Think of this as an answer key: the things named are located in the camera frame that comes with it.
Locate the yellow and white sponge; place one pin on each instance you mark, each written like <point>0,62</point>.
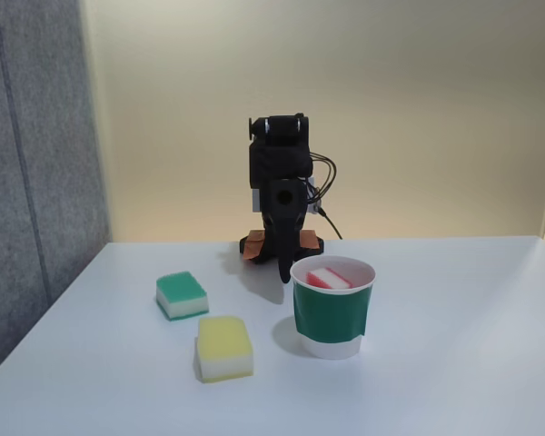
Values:
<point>224,347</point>

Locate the grey felt partition panel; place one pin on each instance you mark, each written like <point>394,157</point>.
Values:
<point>32,181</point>

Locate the white paper cup green tape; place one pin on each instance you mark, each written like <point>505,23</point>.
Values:
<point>331,313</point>

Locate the green and white sponge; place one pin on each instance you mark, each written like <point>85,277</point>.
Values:
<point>181,295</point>

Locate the red and white sponge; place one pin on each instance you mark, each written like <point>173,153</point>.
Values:
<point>327,278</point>

